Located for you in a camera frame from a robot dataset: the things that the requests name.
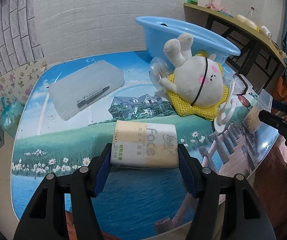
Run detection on wooden table with black legs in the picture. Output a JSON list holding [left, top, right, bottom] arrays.
[[183, 3, 287, 90]]

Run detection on clear box of white rings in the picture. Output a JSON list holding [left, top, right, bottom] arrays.
[[223, 74, 254, 98]]

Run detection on black elastic band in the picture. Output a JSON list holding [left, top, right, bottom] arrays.
[[191, 58, 207, 105]]

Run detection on white plastic hanger hook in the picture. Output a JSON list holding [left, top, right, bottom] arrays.
[[213, 80, 236, 132]]

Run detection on clear bag of cotton swabs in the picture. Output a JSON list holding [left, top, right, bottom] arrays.
[[150, 57, 171, 90]]

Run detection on brown hair tie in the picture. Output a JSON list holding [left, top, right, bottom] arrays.
[[233, 74, 249, 96]]

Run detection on clear plastic jar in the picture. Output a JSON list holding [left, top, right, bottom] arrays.
[[260, 25, 271, 38]]

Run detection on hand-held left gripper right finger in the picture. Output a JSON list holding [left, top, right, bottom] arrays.
[[177, 143, 275, 240]]

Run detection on clear toothpick box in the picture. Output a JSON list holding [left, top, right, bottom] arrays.
[[242, 90, 273, 133]]

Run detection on light blue plastic basin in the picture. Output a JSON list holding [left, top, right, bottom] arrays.
[[136, 16, 241, 65]]

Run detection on translucent plastic case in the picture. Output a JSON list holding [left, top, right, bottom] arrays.
[[48, 60, 125, 121]]

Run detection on white plush toy yellow star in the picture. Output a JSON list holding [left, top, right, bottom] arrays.
[[157, 33, 230, 122]]

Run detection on beige and white tissue pack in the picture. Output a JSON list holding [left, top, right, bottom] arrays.
[[110, 120, 180, 170]]

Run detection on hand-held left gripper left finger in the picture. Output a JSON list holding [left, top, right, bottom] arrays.
[[13, 142, 113, 240]]

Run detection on scenic printed desktop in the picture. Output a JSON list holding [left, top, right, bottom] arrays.
[[11, 49, 281, 230]]

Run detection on teal plastic bag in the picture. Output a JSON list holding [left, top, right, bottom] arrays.
[[0, 97, 25, 137]]

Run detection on reddish pink cloth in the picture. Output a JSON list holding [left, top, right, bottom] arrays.
[[65, 132, 287, 240]]

